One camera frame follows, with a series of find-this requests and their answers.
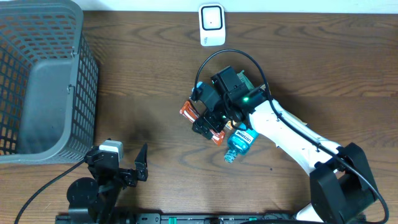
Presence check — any orange snack bar wrapper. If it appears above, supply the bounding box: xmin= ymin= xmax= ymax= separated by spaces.
xmin=179 ymin=100 xmax=225 ymax=146

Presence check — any blue Listerine mouthwash bottle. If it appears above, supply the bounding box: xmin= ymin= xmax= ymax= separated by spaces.
xmin=224 ymin=129 xmax=259 ymax=163

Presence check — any small orange box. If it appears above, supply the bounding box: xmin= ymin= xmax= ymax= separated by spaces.
xmin=225 ymin=121 xmax=234 ymax=130

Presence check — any yellow wet wipes packet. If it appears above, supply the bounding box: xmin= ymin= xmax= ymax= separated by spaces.
xmin=237 ymin=70 xmax=309 ymax=127

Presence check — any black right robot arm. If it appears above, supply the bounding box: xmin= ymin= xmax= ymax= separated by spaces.
xmin=191 ymin=80 xmax=385 ymax=223

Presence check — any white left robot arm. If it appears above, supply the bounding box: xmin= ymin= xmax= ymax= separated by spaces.
xmin=67 ymin=139 xmax=148 ymax=223

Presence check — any white barcode scanner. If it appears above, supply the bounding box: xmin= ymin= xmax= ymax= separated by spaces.
xmin=198 ymin=4 xmax=226 ymax=47

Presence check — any grey plastic mesh basket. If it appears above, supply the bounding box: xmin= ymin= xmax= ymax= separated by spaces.
xmin=1 ymin=1 xmax=99 ymax=164

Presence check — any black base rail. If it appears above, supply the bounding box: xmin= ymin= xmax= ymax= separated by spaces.
xmin=55 ymin=212 xmax=368 ymax=224

